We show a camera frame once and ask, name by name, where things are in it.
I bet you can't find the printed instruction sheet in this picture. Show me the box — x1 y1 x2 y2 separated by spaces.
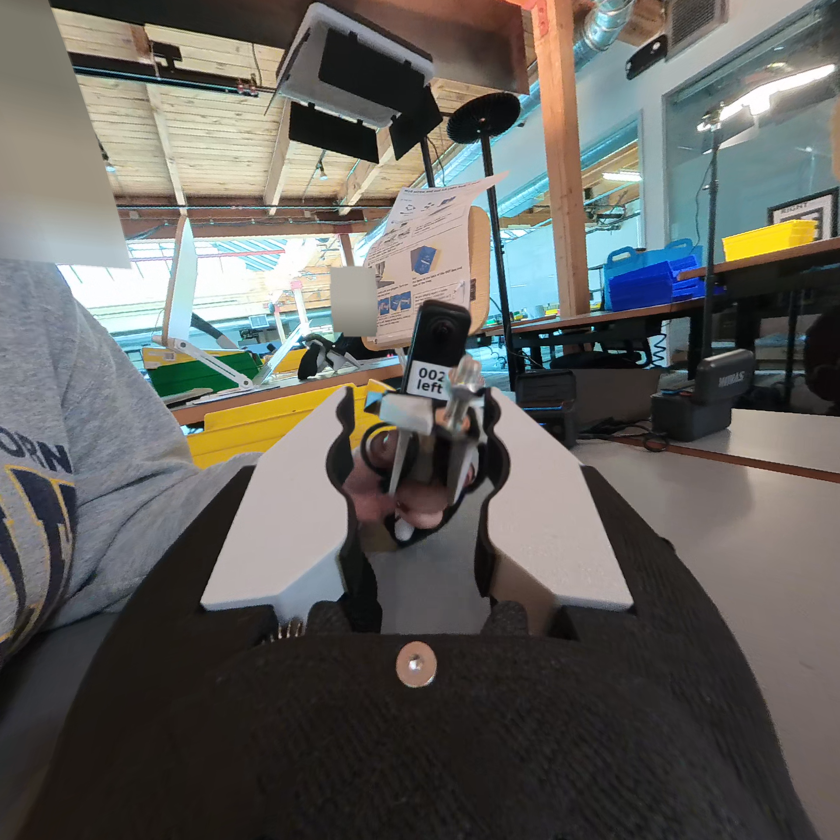
363 172 511 347

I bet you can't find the black framed picture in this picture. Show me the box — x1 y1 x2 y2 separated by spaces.
766 187 840 240

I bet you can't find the studio light on stand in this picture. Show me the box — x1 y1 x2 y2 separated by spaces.
696 105 752 368

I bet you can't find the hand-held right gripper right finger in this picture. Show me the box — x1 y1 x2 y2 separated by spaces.
474 387 634 634

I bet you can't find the green storage bin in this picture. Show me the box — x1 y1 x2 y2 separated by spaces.
141 348 263 398

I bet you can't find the small yellow bin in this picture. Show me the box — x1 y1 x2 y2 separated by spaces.
722 218 820 263

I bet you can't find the dark wooden table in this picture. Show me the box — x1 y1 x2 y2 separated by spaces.
676 236 840 368

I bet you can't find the black battery charger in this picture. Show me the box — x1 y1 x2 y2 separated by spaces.
650 348 757 442

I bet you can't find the silver air duct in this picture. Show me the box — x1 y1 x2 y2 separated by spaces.
574 0 637 60

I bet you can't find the stack of blue bins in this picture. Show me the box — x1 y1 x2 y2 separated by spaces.
602 238 726 312

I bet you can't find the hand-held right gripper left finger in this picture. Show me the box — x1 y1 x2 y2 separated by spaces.
200 386 383 632

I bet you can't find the yellow storage bin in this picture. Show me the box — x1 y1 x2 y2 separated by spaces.
185 379 395 470

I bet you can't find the wooden post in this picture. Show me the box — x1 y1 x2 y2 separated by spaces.
530 0 592 319

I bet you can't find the black cable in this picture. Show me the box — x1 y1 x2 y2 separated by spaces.
577 420 670 454

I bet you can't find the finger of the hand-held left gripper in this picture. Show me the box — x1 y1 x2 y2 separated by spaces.
365 392 435 498
451 388 491 492

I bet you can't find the person's torso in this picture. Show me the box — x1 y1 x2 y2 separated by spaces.
0 259 191 667

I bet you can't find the wall air vent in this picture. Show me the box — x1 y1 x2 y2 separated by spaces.
663 0 729 61

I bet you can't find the silver hex bolt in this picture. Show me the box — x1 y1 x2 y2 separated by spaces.
446 357 485 427

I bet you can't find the black floor lamp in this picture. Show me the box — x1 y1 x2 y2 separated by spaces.
446 92 522 388

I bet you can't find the wooden work table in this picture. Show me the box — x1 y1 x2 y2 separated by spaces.
167 364 404 427

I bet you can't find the black label printer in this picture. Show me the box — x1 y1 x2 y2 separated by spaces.
514 369 578 448

